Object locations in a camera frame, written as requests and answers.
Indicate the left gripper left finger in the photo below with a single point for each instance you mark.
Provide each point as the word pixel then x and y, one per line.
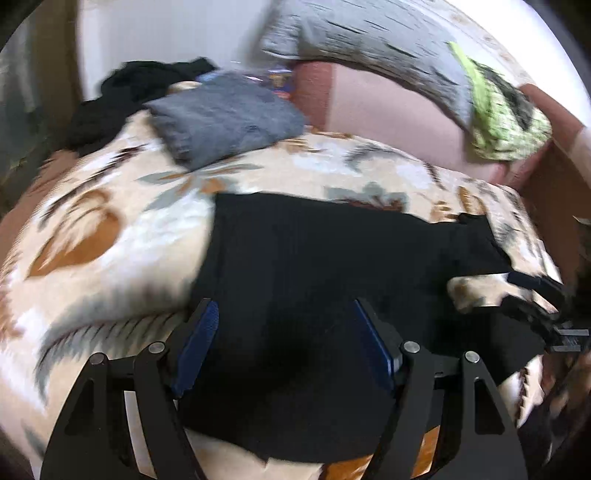
pixel 91 438

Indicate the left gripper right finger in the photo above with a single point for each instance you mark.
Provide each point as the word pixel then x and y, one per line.
pixel 477 439

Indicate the black pants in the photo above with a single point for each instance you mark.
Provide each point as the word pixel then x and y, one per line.
pixel 286 377

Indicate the leaf pattern fleece blanket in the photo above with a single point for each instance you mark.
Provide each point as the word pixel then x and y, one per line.
pixel 100 253

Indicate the green patterned cloth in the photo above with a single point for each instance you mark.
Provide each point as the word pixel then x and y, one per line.
pixel 506 125

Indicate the pink bed headboard cushion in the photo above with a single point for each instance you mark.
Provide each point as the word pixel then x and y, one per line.
pixel 338 98

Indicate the grey quilted pillow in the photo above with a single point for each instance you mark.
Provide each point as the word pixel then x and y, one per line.
pixel 391 38

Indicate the black clothes pile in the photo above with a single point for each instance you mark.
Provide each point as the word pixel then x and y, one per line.
pixel 97 122

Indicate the folded grey jeans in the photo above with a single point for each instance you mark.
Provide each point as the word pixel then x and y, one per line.
pixel 223 117

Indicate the colourful small package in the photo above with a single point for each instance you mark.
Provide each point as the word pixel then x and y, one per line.
pixel 280 80

